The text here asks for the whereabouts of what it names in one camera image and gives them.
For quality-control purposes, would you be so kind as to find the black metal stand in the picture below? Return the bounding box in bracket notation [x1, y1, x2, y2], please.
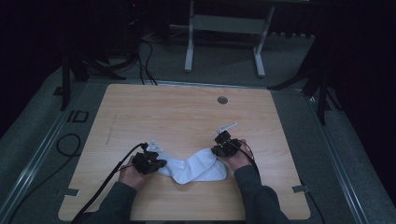
[52, 50, 127, 112]
[267, 66, 344, 126]

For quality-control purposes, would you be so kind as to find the hand-held gripper cable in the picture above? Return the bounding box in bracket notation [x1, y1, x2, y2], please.
[70, 142, 149, 224]
[232, 139, 262, 178]

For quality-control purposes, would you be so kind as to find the right hand-held gripper cable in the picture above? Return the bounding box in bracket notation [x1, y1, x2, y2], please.
[232, 139, 262, 178]

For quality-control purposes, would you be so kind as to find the white metal desk frame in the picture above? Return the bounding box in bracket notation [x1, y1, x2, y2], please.
[184, 0, 276, 78]

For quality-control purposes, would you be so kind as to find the black looped floor cable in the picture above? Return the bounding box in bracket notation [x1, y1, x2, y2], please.
[6, 133, 82, 224]

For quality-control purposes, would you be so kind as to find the dark computer tower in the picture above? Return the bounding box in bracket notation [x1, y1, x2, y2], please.
[123, 0, 145, 60]

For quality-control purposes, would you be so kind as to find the left hand-held gripper cable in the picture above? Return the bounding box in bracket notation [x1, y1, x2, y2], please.
[70, 142, 149, 224]

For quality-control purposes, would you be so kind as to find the metal floor rail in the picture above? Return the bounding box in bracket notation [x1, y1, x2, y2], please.
[306, 94, 371, 224]
[0, 82, 92, 224]

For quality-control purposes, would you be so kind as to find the person's right hand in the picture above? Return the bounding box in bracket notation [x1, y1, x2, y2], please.
[218, 139, 254, 173]

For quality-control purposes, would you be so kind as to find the black cables bundle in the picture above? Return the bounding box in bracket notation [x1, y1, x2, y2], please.
[135, 38, 159, 86]

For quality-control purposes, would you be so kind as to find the person's left hand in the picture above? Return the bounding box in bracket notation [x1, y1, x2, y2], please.
[118, 155, 149, 191]

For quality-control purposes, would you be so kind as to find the white sock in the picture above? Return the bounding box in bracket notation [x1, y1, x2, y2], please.
[156, 154, 195, 180]
[171, 147, 229, 186]

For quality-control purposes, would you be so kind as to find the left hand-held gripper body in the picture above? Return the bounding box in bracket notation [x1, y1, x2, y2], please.
[131, 139, 164, 175]

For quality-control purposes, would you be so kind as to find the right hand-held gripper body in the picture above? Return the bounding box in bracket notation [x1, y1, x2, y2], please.
[212, 121, 243, 158]

